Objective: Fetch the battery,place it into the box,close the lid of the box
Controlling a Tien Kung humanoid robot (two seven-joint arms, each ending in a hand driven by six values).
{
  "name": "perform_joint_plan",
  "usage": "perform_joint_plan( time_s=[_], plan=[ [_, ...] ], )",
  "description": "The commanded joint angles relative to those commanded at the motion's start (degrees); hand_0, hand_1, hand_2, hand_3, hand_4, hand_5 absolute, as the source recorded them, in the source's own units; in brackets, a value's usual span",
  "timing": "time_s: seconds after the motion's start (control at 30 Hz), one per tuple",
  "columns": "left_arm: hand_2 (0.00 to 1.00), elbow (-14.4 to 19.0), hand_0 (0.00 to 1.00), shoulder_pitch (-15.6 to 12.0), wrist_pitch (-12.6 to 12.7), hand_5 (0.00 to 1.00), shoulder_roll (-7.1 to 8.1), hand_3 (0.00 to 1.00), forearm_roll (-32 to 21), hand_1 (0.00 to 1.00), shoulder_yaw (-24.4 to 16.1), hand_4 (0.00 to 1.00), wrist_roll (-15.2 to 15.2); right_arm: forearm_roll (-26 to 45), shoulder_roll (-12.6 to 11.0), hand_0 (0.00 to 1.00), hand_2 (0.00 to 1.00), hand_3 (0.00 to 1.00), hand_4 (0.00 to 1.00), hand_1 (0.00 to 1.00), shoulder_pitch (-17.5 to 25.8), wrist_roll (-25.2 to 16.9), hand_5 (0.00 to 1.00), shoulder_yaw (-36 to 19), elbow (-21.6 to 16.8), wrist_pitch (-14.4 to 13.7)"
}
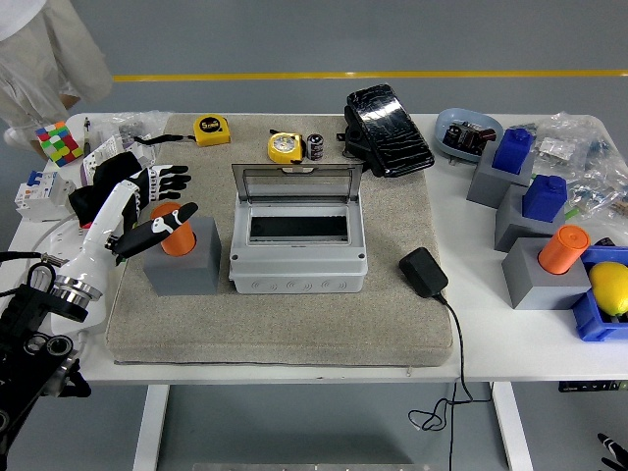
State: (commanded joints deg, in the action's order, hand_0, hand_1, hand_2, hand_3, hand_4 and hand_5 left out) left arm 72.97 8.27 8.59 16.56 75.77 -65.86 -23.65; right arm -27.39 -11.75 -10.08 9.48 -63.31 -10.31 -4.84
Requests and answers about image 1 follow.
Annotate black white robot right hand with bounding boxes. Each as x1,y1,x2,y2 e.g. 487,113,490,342
597,432,628,471

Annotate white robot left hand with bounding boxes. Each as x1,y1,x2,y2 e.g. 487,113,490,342
57,164,200,295

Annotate orange cylinder battery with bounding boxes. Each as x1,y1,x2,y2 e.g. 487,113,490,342
538,225,592,276
149,201,197,257

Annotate smoky transparent box lid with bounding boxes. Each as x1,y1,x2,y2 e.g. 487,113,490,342
231,162,364,203

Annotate grey plastic enclosure box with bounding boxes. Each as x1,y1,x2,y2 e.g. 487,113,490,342
228,193,368,295

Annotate black cloth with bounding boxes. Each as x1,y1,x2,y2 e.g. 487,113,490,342
67,150,151,232

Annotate large colourful puzzle cube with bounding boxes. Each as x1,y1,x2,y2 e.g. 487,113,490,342
35,121,84,169

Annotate person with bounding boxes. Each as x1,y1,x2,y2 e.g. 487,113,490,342
0,0,115,158

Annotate clear plastic bag dark parts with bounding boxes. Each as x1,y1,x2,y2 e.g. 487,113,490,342
90,110,171,148

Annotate white printed card package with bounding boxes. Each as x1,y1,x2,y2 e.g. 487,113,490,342
78,134,129,187

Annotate black table control panel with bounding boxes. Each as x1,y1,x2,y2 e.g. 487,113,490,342
557,380,628,393

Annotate grey holder block round hole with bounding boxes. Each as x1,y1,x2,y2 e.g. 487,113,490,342
142,215,221,297

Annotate white table leg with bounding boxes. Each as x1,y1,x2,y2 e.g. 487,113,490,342
492,382,534,471
131,385,171,471

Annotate blue plastic bin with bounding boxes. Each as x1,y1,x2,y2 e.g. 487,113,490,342
570,244,628,343

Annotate yellow lemon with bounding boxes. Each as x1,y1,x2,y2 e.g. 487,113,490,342
588,261,628,318

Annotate yellow tape measure chrome face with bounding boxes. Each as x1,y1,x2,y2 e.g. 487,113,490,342
267,131,306,164

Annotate grey-brown cushion mat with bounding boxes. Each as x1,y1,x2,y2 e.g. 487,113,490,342
105,113,455,368

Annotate blue plastic block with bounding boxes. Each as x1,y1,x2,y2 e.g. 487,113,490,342
521,175,569,223
492,128,535,177

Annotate black power adapter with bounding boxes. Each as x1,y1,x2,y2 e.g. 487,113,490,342
397,246,449,298

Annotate clear bags of small parts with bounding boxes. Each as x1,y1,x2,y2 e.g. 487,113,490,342
509,111,628,222

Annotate dark electronic parts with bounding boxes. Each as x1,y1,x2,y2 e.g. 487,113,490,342
443,121,497,157

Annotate light blue bowl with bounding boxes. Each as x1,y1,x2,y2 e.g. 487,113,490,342
435,107,504,166

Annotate white circuit breaker blue switch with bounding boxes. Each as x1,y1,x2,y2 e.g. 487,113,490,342
14,169,78,225

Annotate white rail module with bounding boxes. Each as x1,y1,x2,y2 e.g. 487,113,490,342
120,131,159,171

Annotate yellow tape measure black strap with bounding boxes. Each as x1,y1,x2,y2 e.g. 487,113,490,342
132,114,232,147

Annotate black adapter cord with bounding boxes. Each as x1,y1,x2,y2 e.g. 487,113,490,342
408,291,494,471

